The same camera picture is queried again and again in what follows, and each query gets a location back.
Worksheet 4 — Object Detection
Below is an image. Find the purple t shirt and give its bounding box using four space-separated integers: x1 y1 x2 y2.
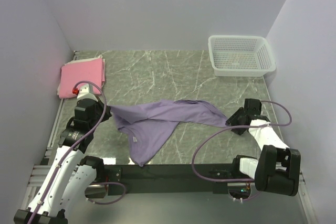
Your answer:
110 100 227 167

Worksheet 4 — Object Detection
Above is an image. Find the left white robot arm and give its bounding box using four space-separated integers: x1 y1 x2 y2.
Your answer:
14 96 111 223

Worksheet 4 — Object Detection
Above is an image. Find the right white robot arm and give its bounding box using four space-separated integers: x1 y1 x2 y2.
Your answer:
226 99 301 196

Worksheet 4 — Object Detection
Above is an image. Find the folded pink t shirt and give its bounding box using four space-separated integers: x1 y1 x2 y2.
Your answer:
58 58 103 100

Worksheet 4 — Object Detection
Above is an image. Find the white perforated plastic basket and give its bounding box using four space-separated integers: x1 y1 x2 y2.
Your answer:
208 35 276 77

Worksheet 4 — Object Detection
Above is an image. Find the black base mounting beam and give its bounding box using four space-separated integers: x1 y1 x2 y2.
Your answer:
93 164 249 196

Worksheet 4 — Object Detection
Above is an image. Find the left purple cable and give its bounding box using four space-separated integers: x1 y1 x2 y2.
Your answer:
26 81 108 224

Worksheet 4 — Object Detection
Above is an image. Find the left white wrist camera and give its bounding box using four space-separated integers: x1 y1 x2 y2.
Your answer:
72 84 98 102

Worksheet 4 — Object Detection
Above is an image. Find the aluminium table edge rail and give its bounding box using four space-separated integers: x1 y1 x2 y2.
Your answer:
15 50 79 224

